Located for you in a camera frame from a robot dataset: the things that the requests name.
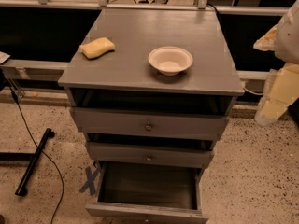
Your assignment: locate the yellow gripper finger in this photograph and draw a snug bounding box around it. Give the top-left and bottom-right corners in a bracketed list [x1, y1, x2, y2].
[253, 24, 278, 51]
[254, 63, 299, 126]

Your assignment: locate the yellow sponge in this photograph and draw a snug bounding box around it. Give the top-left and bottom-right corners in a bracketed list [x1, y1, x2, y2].
[80, 37, 115, 59]

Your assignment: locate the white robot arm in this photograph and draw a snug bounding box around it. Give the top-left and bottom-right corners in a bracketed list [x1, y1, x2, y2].
[253, 0, 299, 125]

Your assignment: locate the grey top drawer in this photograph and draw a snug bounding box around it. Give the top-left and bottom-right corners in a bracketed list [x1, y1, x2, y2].
[70, 107, 228, 140]

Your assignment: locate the grey drawer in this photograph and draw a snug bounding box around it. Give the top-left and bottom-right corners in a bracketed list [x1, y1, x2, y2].
[70, 107, 228, 140]
[86, 161, 208, 224]
[86, 142, 214, 168]

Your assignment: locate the grey drawer cabinet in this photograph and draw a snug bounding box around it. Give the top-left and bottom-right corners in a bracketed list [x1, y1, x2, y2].
[57, 8, 246, 170]

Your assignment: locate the grey middle drawer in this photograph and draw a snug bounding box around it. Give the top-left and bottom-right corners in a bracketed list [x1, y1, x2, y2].
[86, 142, 214, 168]

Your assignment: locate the grey bottom drawer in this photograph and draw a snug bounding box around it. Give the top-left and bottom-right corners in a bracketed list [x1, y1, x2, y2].
[86, 161, 208, 224]

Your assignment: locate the white paper bowl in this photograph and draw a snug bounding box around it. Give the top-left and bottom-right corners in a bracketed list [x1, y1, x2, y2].
[148, 46, 193, 76]

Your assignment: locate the black stand leg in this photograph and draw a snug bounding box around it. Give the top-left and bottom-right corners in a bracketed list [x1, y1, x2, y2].
[15, 128, 55, 197]

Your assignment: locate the white cable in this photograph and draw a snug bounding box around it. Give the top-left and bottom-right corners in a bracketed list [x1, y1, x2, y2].
[242, 83, 265, 97]

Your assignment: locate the black floor cable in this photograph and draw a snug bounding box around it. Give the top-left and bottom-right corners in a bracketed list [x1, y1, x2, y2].
[8, 87, 65, 224]

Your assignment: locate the metal rail frame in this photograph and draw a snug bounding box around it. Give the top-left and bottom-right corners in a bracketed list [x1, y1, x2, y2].
[0, 59, 68, 81]

